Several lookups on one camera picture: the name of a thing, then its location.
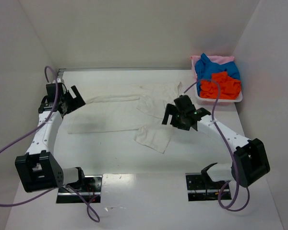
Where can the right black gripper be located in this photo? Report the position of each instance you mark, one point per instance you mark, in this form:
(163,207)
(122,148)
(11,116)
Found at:
(174,117)

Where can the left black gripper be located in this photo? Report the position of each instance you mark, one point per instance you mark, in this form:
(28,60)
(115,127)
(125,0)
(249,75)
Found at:
(68,100)

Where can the white t shirt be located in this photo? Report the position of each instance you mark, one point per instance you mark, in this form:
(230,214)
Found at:
(122,107)

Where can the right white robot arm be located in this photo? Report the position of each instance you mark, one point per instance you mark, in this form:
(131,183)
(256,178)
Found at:
(249,158)

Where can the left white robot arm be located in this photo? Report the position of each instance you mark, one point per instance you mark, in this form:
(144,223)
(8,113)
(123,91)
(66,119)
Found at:
(37,168)

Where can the blue t shirt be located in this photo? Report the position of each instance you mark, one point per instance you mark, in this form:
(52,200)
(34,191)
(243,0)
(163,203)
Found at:
(204,68)

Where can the orange t shirt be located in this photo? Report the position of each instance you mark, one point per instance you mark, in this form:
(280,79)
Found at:
(220,83)

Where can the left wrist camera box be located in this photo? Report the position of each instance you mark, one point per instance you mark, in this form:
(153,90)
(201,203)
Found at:
(60,80)

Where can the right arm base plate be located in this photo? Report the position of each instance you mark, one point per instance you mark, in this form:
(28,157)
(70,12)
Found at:
(200,189)

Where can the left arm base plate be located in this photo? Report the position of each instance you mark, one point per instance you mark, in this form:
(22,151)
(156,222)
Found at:
(91,188)

